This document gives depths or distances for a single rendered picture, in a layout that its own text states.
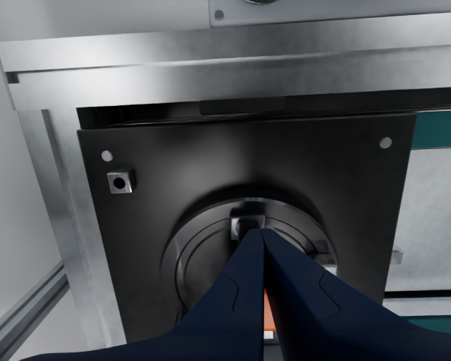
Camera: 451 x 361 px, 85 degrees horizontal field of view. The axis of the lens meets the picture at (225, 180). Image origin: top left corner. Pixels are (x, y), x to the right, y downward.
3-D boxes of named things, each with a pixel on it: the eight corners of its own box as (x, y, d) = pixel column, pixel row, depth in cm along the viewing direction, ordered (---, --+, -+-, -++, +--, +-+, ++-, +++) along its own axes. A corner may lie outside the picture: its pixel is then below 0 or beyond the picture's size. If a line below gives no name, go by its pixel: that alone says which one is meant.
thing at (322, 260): (308, 253, 18) (316, 266, 16) (329, 252, 18) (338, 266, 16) (307, 275, 18) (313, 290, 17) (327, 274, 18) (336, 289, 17)
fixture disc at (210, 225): (153, 192, 19) (144, 202, 17) (338, 184, 18) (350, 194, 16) (175, 330, 23) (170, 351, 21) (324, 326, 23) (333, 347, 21)
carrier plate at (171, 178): (89, 127, 19) (73, 130, 17) (399, 110, 18) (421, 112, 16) (138, 349, 27) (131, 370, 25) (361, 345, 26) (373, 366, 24)
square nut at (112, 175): (112, 169, 18) (106, 172, 17) (133, 168, 18) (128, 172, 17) (117, 189, 19) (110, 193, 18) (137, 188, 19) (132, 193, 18)
